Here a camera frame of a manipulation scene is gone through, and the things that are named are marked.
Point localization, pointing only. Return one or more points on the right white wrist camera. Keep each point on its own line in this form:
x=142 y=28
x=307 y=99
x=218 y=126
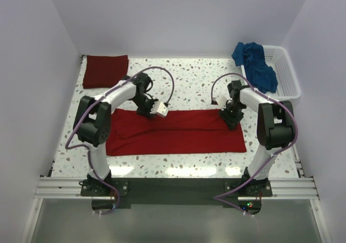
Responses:
x=220 y=101

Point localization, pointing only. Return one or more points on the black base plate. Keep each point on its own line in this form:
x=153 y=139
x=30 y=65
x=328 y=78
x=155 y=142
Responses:
x=125 y=192

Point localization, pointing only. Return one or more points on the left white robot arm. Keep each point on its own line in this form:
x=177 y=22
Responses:
x=92 y=125

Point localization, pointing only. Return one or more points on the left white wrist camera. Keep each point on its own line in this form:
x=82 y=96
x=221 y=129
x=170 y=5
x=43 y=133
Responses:
x=159 y=108

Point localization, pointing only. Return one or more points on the white plastic basket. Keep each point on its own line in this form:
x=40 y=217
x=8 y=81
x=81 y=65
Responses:
x=288 y=87

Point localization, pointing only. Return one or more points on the blue t shirt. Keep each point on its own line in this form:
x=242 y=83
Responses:
x=258 y=73

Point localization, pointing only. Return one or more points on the red t shirt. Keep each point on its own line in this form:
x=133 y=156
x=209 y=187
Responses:
x=180 y=132

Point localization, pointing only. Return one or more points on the aluminium rail frame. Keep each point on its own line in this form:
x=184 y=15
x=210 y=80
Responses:
x=68 y=188

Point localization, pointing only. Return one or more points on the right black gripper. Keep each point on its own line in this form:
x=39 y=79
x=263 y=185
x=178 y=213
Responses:
x=232 y=122

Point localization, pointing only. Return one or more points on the folded dark red shirt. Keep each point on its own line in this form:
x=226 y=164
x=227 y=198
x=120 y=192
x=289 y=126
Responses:
x=104 y=71

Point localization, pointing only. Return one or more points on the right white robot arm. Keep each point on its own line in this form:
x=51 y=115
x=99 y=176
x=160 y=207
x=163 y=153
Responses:
x=276 y=130

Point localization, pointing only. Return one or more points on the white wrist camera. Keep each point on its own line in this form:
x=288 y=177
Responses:
x=159 y=108
x=220 y=101

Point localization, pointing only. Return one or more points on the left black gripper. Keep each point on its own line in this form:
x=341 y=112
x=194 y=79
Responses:
x=147 y=113

